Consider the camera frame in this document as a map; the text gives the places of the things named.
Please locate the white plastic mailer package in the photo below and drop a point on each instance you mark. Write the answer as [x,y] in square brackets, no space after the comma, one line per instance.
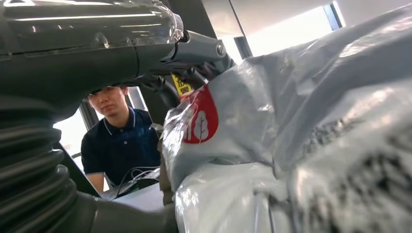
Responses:
[289,128]

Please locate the person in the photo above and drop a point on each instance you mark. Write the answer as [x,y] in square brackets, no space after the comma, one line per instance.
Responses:
[122,144]

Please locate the black inbound scanner machine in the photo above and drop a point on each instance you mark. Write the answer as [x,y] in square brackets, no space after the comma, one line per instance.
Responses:
[181,86]

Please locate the black laptop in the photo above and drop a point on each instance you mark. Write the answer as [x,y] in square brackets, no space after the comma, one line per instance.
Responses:
[77,175]

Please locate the brown cardboard box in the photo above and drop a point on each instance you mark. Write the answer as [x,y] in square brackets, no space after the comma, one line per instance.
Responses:
[165,186]

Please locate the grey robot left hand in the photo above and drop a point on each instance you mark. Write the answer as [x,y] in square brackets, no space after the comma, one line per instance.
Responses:
[80,48]

